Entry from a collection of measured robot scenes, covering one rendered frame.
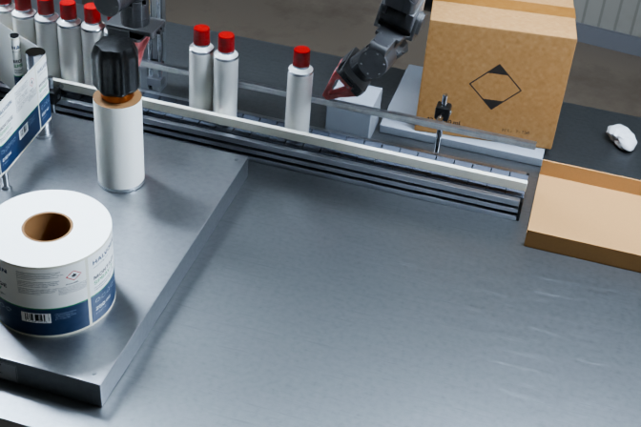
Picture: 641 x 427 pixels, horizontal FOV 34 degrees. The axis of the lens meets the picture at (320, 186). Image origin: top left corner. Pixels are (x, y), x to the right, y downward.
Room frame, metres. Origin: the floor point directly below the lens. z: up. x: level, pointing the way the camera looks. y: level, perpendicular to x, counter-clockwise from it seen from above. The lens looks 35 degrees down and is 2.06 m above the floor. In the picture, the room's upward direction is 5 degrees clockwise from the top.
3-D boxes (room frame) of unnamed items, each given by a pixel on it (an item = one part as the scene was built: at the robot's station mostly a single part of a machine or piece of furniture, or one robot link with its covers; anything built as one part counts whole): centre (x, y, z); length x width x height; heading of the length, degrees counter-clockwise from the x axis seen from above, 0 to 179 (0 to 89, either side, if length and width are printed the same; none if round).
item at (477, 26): (2.06, -0.35, 0.99); 0.30 x 0.24 x 0.27; 84
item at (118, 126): (1.64, 0.38, 1.03); 0.09 x 0.09 x 0.30
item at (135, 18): (1.86, 0.39, 1.12); 0.10 x 0.07 x 0.07; 76
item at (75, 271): (1.29, 0.42, 0.95); 0.20 x 0.20 x 0.14
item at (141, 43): (1.86, 0.40, 1.05); 0.07 x 0.07 x 0.09; 76
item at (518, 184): (1.82, 0.12, 0.91); 1.07 x 0.01 x 0.02; 76
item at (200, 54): (1.90, 0.27, 0.98); 0.05 x 0.05 x 0.20
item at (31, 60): (1.77, 0.57, 0.97); 0.05 x 0.05 x 0.19
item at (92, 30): (1.96, 0.50, 0.98); 0.05 x 0.05 x 0.20
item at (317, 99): (1.89, 0.10, 0.96); 1.07 x 0.01 x 0.01; 76
